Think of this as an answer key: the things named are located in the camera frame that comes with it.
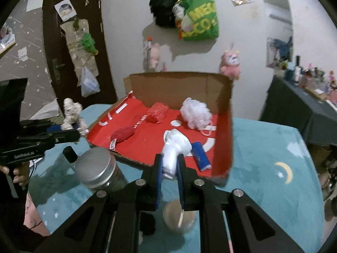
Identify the table with dark cloth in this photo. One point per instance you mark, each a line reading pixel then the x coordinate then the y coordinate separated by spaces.
pixel 289 105

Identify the red mesh bath scrubber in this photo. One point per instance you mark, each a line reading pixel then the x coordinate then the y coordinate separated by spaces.
pixel 158 112

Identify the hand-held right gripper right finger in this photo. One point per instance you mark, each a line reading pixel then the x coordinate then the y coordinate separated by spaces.
pixel 181 184

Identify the red plush toy with tag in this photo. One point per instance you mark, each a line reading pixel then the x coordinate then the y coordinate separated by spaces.
pixel 122 134

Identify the blue sock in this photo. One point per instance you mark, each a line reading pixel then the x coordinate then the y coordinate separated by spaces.
pixel 200 155

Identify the paper picture on door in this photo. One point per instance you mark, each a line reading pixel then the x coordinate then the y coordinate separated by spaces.
pixel 64 8

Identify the pale pink plush toy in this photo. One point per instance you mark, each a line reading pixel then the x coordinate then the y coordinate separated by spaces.
pixel 154 54

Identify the white mesh bath loofah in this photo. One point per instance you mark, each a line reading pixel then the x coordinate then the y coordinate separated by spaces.
pixel 196 112

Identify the white paper sheet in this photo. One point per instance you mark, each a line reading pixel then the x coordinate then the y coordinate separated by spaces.
pixel 44 110

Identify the clear plastic bag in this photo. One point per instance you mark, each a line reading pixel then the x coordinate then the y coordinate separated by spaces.
pixel 89 84

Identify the dark brown door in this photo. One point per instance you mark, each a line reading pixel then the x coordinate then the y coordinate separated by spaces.
pixel 52 31

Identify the pink garment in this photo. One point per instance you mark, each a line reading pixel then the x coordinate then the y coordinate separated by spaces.
pixel 35 213

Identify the large glass jar metal lid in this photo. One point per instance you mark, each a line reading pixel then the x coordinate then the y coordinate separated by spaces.
pixel 93 166

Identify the green plush toy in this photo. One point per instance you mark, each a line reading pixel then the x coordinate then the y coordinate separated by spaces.
pixel 88 42

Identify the beige hanging organizer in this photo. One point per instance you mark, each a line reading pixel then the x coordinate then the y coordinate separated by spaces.
pixel 76 44

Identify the pink horned plush toy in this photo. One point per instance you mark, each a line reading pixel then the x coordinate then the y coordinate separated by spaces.
pixel 230 63

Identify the clear bottle with black cap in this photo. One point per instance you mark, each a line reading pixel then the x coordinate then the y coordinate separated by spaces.
pixel 69 154

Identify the white plush bag charm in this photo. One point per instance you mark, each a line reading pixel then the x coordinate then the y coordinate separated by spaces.
pixel 179 11

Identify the green tote bag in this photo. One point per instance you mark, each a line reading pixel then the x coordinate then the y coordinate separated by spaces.
pixel 202 21

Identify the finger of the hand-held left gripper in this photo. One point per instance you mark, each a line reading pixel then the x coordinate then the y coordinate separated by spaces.
pixel 54 128
pixel 68 136

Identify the cardboard box with red lining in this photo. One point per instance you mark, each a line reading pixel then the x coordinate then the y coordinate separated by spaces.
pixel 171 87

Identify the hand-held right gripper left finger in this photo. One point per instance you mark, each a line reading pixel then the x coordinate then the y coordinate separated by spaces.
pixel 158 184

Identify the person's left hand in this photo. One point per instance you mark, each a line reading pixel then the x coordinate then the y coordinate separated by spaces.
pixel 21 175

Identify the wall mirror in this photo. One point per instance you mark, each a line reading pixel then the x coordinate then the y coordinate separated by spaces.
pixel 276 5

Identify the group of cosmetics bottles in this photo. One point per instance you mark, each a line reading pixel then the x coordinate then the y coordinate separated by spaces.
pixel 316 76

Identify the black bag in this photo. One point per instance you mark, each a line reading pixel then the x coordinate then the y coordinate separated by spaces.
pixel 163 13

